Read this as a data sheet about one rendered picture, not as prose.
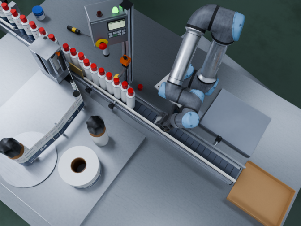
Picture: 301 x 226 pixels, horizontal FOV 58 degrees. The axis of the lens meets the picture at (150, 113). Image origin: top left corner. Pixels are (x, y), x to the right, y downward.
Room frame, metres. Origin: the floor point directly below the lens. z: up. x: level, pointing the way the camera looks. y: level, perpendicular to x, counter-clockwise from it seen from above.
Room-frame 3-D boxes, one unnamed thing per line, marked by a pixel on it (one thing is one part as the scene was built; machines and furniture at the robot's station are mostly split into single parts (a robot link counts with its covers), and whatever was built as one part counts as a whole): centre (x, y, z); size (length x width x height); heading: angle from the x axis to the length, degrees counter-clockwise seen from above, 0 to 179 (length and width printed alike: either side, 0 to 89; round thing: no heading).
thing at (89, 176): (0.22, 0.31, 0.95); 0.20 x 0.20 x 0.14
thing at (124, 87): (0.69, 0.16, 0.98); 0.05 x 0.05 x 0.20
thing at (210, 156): (0.70, 0.20, 0.86); 1.65 x 0.08 x 0.04; 63
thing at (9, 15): (1.08, 0.97, 0.98); 0.05 x 0.05 x 0.20
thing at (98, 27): (0.82, 0.26, 1.38); 0.17 x 0.10 x 0.19; 118
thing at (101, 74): (0.75, 0.31, 0.98); 0.05 x 0.05 x 0.20
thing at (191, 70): (0.84, -0.16, 1.01); 0.13 x 0.12 x 0.14; 74
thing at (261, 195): (0.25, -0.69, 0.85); 0.30 x 0.26 x 0.04; 63
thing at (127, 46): (0.85, 0.17, 1.17); 0.04 x 0.04 x 0.67; 63
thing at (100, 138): (0.41, 0.26, 1.03); 0.09 x 0.09 x 0.30
